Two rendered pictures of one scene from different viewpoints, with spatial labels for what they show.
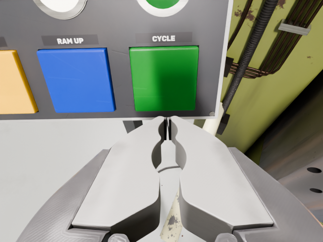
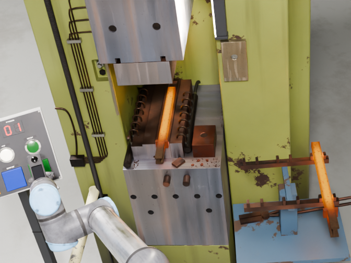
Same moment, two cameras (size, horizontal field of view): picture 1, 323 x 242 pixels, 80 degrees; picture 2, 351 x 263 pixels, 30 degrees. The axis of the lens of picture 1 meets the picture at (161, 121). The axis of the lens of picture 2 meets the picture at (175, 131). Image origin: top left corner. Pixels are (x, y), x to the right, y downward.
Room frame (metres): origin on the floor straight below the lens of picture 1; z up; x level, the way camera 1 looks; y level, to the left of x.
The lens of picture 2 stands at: (-1.77, -0.01, 2.60)
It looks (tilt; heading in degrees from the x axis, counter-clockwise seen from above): 39 degrees down; 345
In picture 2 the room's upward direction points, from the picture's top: 9 degrees counter-clockwise
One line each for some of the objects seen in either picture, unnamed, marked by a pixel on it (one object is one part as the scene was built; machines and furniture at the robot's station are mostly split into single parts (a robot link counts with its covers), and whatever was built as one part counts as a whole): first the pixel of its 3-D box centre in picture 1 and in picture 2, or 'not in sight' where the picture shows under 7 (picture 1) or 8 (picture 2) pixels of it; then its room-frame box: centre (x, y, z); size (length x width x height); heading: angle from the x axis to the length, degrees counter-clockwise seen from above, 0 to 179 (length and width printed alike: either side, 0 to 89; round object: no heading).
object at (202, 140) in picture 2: not in sight; (204, 141); (0.08, -0.63, 0.95); 0.12 x 0.09 x 0.07; 153
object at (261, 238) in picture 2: not in sight; (288, 230); (-0.30, -0.79, 0.72); 0.40 x 0.30 x 0.02; 68
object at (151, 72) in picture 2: not in sight; (150, 42); (0.29, -0.54, 1.32); 0.42 x 0.20 x 0.10; 153
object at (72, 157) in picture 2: (219, 65); (78, 160); (0.39, -0.16, 0.80); 0.06 x 0.03 x 0.04; 63
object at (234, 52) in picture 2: not in sight; (234, 60); (0.08, -0.79, 1.27); 0.09 x 0.02 x 0.17; 63
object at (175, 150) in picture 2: not in sight; (163, 116); (0.29, -0.54, 0.96); 0.42 x 0.20 x 0.09; 153
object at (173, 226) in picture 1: (197, 162); (84, 227); (0.18, -0.10, 0.62); 0.44 x 0.05 x 0.05; 153
